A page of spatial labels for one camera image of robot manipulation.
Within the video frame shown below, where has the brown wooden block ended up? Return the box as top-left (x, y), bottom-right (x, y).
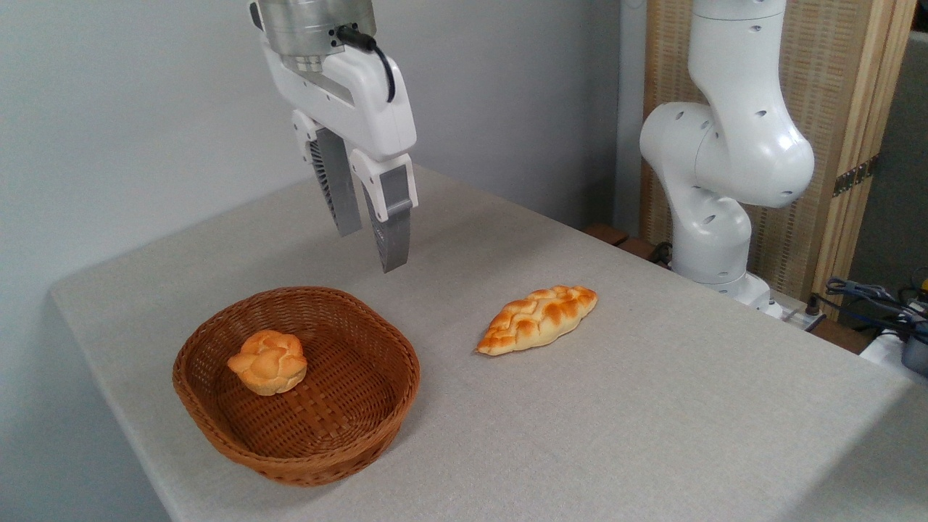
top-left (583, 222), bottom-right (631, 248)

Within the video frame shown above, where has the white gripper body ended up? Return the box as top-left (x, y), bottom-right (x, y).
top-left (260, 42), bottom-right (419, 163)

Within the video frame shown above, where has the brown woven wicker basket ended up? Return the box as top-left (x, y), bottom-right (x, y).
top-left (172, 286), bottom-right (422, 487)

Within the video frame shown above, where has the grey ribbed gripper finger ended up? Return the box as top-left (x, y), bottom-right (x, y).
top-left (291, 109), bottom-right (363, 239)
top-left (349, 149), bottom-right (420, 275)

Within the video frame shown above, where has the grey box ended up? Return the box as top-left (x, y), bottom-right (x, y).
top-left (900, 330), bottom-right (928, 378)

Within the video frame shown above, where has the long braided bread loaf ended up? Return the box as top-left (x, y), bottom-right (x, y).
top-left (476, 285), bottom-right (599, 357)

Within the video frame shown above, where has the round knotted bread roll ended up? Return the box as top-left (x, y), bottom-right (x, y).
top-left (227, 329), bottom-right (309, 397)

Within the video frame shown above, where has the metal screen hinge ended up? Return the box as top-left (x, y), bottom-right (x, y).
top-left (832, 154), bottom-right (880, 198)

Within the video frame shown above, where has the dark cable bundle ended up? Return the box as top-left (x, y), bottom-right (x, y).
top-left (811, 277), bottom-right (928, 343)

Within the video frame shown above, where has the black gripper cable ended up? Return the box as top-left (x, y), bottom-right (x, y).
top-left (334, 25), bottom-right (397, 104)

